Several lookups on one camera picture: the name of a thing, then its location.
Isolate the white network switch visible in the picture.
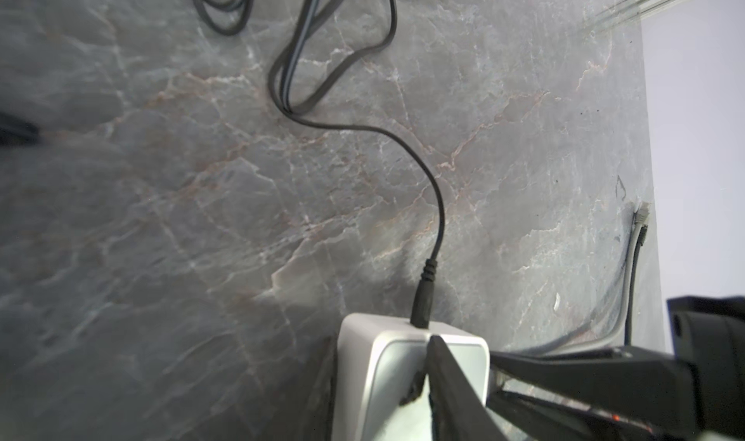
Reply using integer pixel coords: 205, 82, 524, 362
331, 313, 489, 440

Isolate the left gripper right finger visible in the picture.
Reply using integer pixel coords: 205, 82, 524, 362
400, 335, 506, 441

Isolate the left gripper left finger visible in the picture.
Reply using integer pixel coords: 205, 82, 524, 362
296, 337, 338, 440

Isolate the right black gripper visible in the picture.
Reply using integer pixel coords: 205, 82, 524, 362
486, 295, 744, 440

